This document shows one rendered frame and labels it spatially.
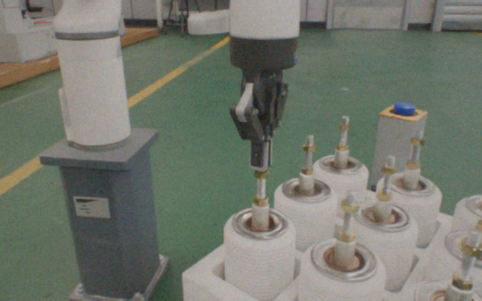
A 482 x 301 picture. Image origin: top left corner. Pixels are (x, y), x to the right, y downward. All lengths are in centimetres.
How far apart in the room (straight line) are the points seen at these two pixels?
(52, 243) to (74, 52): 52
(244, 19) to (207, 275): 34
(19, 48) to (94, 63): 228
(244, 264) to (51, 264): 53
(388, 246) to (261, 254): 16
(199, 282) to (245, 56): 30
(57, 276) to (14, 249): 16
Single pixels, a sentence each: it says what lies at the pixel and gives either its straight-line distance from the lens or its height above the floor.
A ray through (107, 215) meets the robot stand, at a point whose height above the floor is 20.
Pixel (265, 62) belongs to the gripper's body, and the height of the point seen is 47.
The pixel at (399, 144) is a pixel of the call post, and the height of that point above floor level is 26.
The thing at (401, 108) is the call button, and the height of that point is 33.
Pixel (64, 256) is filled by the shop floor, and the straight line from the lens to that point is 97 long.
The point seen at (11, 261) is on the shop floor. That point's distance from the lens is 100.
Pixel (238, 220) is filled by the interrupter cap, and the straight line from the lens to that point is 54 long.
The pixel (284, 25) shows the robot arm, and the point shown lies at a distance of 42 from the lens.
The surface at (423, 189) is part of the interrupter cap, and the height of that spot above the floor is 25.
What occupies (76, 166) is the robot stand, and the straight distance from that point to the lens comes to 66.
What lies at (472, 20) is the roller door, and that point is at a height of 13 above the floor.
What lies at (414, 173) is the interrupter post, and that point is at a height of 28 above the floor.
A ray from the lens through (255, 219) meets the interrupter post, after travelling 52.
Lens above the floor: 54
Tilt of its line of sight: 23 degrees down
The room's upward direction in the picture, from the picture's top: straight up
